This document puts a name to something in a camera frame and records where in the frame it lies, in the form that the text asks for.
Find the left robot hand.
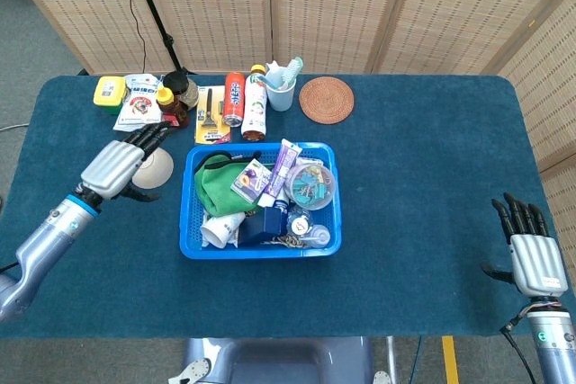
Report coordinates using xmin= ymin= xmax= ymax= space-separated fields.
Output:
xmin=79 ymin=121 xmax=175 ymax=203

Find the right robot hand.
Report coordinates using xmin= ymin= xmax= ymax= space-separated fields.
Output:
xmin=480 ymin=192 xmax=571 ymax=299

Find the beige ribbed bowl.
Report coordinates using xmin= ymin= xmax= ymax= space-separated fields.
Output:
xmin=131 ymin=148 xmax=176 ymax=191

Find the dark blue box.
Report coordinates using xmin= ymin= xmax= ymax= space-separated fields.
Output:
xmin=237 ymin=206 xmax=289 ymax=249

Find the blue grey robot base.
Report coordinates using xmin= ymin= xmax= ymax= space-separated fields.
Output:
xmin=168 ymin=337 xmax=392 ymax=384

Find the blue plastic basket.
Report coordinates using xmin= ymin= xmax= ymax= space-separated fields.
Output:
xmin=178 ymin=141 xmax=343 ymax=261

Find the white printed snack packet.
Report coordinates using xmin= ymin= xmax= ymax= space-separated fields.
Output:
xmin=112 ymin=73 xmax=164 ymax=133

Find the green box yellow lid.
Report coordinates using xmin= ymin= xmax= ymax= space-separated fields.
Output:
xmin=93 ymin=76 xmax=128 ymax=116

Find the honey bottle yellow cap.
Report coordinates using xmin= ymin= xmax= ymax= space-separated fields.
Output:
xmin=155 ymin=86 xmax=190 ymax=129

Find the green microfiber cloth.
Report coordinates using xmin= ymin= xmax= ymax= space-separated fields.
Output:
xmin=193 ymin=154 xmax=260 ymax=217

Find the glass jar black lid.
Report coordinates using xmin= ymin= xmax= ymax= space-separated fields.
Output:
xmin=161 ymin=72 xmax=200 ymax=109

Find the razor on yellow card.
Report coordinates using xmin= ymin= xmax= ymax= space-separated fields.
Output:
xmin=193 ymin=85 xmax=233 ymax=146

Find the white floral paper cup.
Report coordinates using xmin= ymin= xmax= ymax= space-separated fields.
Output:
xmin=199 ymin=211 xmax=248 ymax=250

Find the small purple white box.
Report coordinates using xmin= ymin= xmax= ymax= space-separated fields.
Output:
xmin=229 ymin=159 xmax=273 ymax=205

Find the teal table cloth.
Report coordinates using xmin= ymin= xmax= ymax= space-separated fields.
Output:
xmin=0 ymin=74 xmax=576 ymax=340

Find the orange drink can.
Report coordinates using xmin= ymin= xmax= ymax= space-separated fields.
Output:
xmin=222 ymin=71 xmax=247 ymax=128

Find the white bottle orange cap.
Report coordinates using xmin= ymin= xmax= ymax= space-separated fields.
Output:
xmin=240 ymin=64 xmax=269 ymax=142

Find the black stand pole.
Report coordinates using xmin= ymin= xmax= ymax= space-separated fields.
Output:
xmin=124 ymin=0 xmax=197 ymax=76

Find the purple toothpaste tube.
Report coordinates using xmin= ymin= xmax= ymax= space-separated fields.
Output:
xmin=256 ymin=138 xmax=302 ymax=209

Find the metal table leg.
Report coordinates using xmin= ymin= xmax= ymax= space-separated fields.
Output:
xmin=386 ymin=336 xmax=400 ymax=384

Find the light blue cup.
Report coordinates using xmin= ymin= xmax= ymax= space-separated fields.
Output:
xmin=265 ymin=76 xmax=297 ymax=112

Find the white item in cup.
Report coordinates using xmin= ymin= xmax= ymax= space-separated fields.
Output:
xmin=265 ymin=60 xmax=287 ymax=86

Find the clear water bottle white cap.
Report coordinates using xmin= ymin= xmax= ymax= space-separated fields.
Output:
xmin=285 ymin=208 xmax=311 ymax=239

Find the clear tub of binder clips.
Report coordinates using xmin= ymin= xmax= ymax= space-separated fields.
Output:
xmin=283 ymin=159 xmax=338 ymax=211

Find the green toothbrush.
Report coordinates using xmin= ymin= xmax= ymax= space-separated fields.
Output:
xmin=281 ymin=56 xmax=305 ymax=86

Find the white squeeze bottle bent spout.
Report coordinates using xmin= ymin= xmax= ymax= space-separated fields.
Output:
xmin=296 ymin=224 xmax=332 ymax=248

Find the round woven coaster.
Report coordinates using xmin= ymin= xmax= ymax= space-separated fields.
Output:
xmin=299 ymin=76 xmax=356 ymax=125

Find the bamboo folding screen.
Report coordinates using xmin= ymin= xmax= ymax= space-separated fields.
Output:
xmin=0 ymin=0 xmax=576 ymax=250

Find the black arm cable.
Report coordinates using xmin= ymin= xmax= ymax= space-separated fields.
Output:
xmin=499 ymin=316 xmax=539 ymax=384

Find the black strap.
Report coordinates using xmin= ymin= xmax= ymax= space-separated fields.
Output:
xmin=193 ymin=149 xmax=263 ymax=174

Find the thin black cable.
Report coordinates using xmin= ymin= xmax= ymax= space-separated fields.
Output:
xmin=111 ymin=0 xmax=148 ymax=75

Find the braided beige rope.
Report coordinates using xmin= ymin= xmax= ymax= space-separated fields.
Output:
xmin=260 ymin=234 xmax=311 ymax=249

